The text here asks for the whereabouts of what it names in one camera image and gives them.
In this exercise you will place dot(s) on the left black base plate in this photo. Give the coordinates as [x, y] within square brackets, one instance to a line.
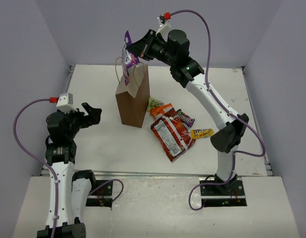
[102, 197]

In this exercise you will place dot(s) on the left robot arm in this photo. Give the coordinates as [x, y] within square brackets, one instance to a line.
[69, 189]

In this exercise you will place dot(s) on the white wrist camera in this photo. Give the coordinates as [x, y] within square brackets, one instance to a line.
[65, 103]
[164, 25]

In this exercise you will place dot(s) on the purple Fox's candy bag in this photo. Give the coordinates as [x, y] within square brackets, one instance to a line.
[128, 59]

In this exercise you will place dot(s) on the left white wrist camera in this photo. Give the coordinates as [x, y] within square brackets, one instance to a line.
[65, 103]

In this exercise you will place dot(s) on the red Doritos chip bag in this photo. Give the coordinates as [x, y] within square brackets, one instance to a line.
[172, 135]

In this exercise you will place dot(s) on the orange Reese's packet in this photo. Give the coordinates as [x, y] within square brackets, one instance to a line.
[157, 112]

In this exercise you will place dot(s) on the brown paper bag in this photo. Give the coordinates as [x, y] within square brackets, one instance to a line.
[133, 99]

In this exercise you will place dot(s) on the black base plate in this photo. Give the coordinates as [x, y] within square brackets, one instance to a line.
[231, 195]
[102, 197]

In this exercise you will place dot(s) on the green candy packet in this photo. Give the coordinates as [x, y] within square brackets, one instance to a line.
[153, 103]

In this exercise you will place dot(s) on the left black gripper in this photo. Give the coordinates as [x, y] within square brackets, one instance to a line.
[83, 118]

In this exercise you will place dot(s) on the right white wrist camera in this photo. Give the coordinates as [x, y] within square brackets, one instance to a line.
[164, 25]

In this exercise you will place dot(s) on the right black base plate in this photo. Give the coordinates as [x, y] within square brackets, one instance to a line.
[231, 195]

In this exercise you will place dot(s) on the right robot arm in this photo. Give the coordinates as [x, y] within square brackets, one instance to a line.
[174, 51]

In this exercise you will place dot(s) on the brown M&M's packet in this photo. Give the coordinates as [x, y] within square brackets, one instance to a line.
[186, 119]

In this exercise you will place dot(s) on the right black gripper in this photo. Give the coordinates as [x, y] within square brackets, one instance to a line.
[141, 47]

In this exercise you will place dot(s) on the yellow M&M's packet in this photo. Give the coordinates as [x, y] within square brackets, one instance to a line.
[201, 133]

